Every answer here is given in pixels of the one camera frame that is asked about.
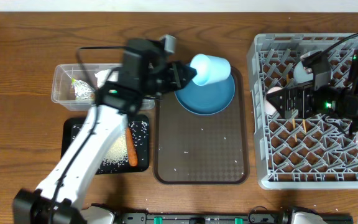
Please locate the pile of white rice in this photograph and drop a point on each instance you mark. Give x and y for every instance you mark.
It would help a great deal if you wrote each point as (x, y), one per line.
(117, 154)

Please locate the wooden chopstick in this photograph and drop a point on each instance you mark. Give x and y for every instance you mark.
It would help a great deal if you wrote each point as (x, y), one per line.
(304, 125)

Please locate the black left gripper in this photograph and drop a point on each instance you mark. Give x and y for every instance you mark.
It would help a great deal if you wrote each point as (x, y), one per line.
(176, 80)

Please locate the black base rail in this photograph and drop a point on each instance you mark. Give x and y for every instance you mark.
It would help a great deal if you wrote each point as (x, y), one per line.
(259, 214)

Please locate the wooden chopstick diagonal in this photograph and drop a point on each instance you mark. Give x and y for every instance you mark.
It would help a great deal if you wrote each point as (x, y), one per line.
(294, 129)

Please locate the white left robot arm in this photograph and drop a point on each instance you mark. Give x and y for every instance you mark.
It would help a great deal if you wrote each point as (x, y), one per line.
(59, 198)

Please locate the black waste tray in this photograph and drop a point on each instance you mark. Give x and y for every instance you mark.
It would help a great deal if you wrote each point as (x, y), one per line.
(140, 133)

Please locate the brown serving tray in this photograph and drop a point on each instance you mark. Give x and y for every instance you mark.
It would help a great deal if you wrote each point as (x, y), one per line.
(197, 149)

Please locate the clear plastic waste bin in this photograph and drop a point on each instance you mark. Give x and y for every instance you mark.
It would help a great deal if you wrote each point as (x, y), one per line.
(63, 93)

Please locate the grey dishwasher rack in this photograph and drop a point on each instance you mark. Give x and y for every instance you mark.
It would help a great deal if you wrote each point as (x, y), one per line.
(326, 157)

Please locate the orange carrot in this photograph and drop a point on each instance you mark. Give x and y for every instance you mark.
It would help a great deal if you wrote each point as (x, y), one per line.
(131, 152)

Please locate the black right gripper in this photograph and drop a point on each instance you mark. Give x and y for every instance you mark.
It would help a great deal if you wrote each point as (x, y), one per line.
(302, 93)

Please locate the light blue bowl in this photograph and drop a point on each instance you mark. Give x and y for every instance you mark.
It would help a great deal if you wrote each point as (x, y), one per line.
(300, 75)

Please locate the pink plastic cup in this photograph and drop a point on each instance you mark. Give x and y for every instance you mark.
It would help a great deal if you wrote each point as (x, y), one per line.
(272, 90)

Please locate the light blue plastic cup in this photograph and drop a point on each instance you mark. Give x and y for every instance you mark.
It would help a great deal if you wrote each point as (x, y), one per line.
(209, 69)

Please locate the crumpled white tissue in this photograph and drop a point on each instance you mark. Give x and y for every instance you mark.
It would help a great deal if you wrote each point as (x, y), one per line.
(103, 76)

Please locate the dark blue plate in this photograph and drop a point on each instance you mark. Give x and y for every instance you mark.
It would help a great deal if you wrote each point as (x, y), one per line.
(209, 99)

